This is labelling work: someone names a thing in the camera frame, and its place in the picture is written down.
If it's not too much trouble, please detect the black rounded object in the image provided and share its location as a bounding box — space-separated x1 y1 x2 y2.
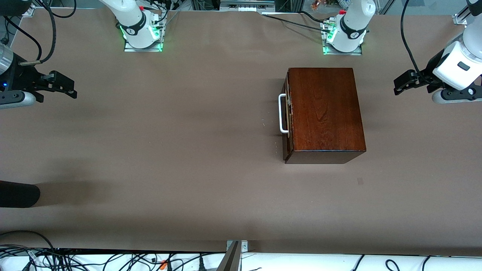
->
0 181 41 208

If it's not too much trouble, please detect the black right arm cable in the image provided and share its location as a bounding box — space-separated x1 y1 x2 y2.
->
19 0 77 67

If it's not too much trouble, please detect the black cable on table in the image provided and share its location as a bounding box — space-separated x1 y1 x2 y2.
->
262 11 332 30

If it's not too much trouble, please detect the wooden drawer with white handle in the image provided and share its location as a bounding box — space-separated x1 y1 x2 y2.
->
278 72 293 160

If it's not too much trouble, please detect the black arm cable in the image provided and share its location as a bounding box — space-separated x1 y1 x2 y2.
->
401 0 424 76
19 0 77 67

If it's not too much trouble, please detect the aluminium profile corner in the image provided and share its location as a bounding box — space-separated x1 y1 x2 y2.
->
453 0 482 26

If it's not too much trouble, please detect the dark brown wooden cabinet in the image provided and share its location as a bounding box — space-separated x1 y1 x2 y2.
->
282 68 366 164

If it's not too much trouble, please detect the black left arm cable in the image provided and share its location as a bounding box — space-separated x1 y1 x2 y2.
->
401 0 424 76

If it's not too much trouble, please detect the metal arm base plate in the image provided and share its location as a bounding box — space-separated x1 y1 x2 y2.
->
124 15 163 52
323 19 363 56

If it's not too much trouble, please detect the black looped cable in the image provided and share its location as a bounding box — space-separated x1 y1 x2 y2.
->
0 230 57 258

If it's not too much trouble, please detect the metal bracket with post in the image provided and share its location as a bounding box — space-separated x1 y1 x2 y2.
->
218 240 248 271

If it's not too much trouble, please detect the white ledge with cables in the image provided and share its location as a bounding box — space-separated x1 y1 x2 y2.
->
0 248 482 271

